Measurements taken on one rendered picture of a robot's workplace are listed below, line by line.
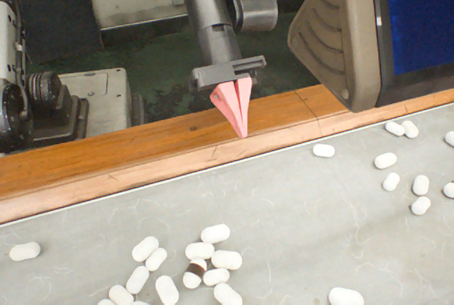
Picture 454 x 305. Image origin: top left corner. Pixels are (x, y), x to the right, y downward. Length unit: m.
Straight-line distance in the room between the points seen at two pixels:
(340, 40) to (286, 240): 0.34
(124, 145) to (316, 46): 0.43
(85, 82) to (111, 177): 0.78
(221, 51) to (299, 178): 0.23
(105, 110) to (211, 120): 0.60
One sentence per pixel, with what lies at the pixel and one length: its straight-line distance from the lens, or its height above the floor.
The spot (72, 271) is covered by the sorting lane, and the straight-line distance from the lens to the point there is 0.51.
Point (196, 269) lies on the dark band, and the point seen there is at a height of 0.76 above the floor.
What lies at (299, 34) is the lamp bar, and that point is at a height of 1.06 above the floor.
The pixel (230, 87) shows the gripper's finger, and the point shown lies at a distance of 0.47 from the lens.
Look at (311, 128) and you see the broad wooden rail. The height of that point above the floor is 0.76.
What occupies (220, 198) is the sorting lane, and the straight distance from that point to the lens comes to 0.53.
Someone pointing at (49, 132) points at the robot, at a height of 0.52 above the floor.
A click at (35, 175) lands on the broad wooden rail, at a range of 0.60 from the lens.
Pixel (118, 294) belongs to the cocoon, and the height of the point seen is 0.76.
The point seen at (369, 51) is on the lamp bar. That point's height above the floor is 1.07.
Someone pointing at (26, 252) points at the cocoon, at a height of 0.76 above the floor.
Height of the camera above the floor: 1.16
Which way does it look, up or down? 44 degrees down
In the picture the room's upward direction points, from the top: straight up
